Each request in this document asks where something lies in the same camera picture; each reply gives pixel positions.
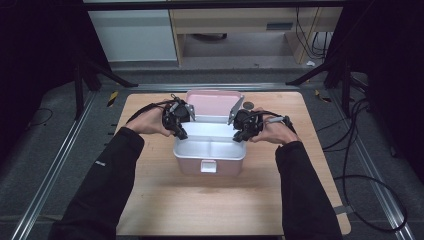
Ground yellow black tape piece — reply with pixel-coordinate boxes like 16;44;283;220
106;90;120;108
314;89;333;104

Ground hand-held gripper black cable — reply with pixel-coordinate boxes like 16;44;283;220
258;110;298;135
124;99;178;125

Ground right hand-held gripper black cable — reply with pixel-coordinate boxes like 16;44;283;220
258;110;298;135

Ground pink storage box with lid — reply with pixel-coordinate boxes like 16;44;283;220
173;89;248;177

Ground grey tape strip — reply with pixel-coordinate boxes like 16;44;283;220
334;205;354;216

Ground light wooden desk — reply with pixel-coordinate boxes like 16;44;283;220
169;7;344;66

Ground black cable loop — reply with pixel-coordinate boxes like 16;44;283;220
333;174;409;233

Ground left hand-held gripper black cable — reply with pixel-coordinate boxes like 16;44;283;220
124;99;178;125

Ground white cabinet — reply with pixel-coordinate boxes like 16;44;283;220
88;9;178;63

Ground person's right hand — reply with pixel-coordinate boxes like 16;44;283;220
249;107;300;146

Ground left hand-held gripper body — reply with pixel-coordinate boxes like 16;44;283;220
162;99;196;130

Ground dark curtain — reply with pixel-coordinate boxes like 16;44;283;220
324;0;424;183
0;0;112;161

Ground black metal stand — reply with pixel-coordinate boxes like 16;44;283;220
285;56;355;118
73;49;139;121

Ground white divided tray insert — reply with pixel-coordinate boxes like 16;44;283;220
174;121;247;160

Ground thin black floor cable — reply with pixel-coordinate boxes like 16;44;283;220
24;107;54;132

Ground person's left hand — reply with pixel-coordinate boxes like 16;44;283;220
124;103;175;138

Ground black cables under desk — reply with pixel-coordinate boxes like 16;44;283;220
294;6;334;61

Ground aluminium floor rail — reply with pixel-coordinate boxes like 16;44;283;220
129;83;300;93
11;91;98;240
328;89;417;240

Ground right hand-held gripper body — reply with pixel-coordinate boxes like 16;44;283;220
227;95;264;134

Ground black floor cables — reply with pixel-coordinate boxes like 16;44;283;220
315;97;372;152

